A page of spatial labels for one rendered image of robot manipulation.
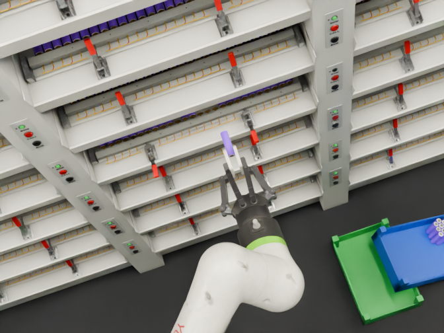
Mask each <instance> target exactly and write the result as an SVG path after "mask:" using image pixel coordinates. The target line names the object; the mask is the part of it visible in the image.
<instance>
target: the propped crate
mask: <svg viewBox="0 0 444 333"><path fill-rule="evenodd" d="M437 218H440V220H442V219H443V218H444V214H443V215H438V216H435V217H430V218H427V219H421V220H418V221H413V222H409V223H404V224H401V225H396V226H392V227H387V228H385V226H383V227H379V228H378V229H377V231H376V232H375V233H374V234H373V236H372V237H371V238H372V240H373V243H374V245H375V248H376V249H377V252H378V254H379V257H380V259H381V261H382V263H383V266H384V268H385V270H386V273H387V275H388V278H389V279H390V282H391V284H392V287H393V289H394V292H399V291H403V290H406V289H411V288H413V287H418V286H421V285H425V284H429V283H433V282H437V281H441V280H444V242H443V243H442V244H441V245H439V246H438V245H436V243H435V244H432V243H431V239H429V237H428V235H429V234H427V233H426V230H427V229H428V228H429V226H430V225H431V224H432V223H433V222H434V221H435V220H436V219H437Z"/></svg>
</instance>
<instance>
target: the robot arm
mask: <svg viewBox="0 0 444 333"><path fill-rule="evenodd" d="M233 149H234V152H235V155H236V158H237V161H238V164H239V168H240V171H241V174H244V175H245V178H246V183H247V186H248V192H249V193H247V194H245V195H241V193H240V191H239V189H238V186H237V184H236V182H235V179H234V177H235V173H234V170H233V167H232V165H231V162H230V160H229V156H228V154H227V151H226V149H223V153H224V156H225V158H226V161H227V162H226V163H224V164H223V168H224V169H225V176H220V178H219V181H220V189H221V206H220V208H219V209H220V211H221V214H222V216H223V217H226V216H227V215H232V216H233V217H234V218H235V219H236V221H237V225H238V227H239V231H238V233H237V237H238V240H239V244H240V246H239V245H237V244H235V243H231V242H221V243H218V244H215V245H213V246H211V247H210V248H208V249H207V250H206V251H205V252H204V253H203V255H202V257H201V258H200V261H199V263H198V267H197V270H196V273H195V276H194V279H193V282H192V284H191V287H190V290H189V292H188V296H187V298H186V301H185V302H184V305H183V307H182V310H181V311H180V314H179V316H178V318H177V321H176V323H175V325H174V328H173V329H172V332H171V333H225V331H226V329H227V327H228V325H229V323H230V321H231V319H232V317H233V315H234V313H235V311H236V310H237V308H238V306H239V305H240V304H241V303H247V304H250V305H254V306H256V307H260V308H262V309H265V310H267V311H271V312H275V313H279V312H283V311H287V310H289V309H291V308H293V307H294V306H295V305H296V304H297V303H298V302H299V301H300V299H301V297H302V295H303V292H304V288H305V281H304V277H303V274H302V272H301V270H300V269H299V267H298V266H297V265H296V263H295V261H294V260H293V258H292V257H291V255H290V253H289V250H288V247H287V245H286V242H285V239H284V237H283V234H282V232H281V229H280V227H279V224H278V222H277V221H276V220H275V219H274V218H272V216H271V214H270V210H269V209H268V208H269V202H270V201H271V200H276V199H277V196H276V191H275V190H274V189H273V188H271V187H270V186H269V185H268V183H267V182H266V181H265V179H264V177H263V176H262V175H261V173H260V171H259V170H258V168H257V167H256V165H252V166H248V165H247V163H246V159H245V158H244V157H241V158H240V157H239V154H238V151H237V148H236V145H234V146H233ZM251 174H253V175H254V177H255V178H256V180H257V181H258V183H259V185H260V186H261V188H262V189H263V191H264V192H265V197H263V196H261V195H259V194H257V193H255V191H254V186H253V183H252V179H251V176H250V175H251ZM228 182H229V184H230V185H231V188H232V189H233V192H234V194H235V197H236V202H235V204H234V206H233V208H232V209H231V207H230V205H229V199H228V191H227V183H228Z"/></svg>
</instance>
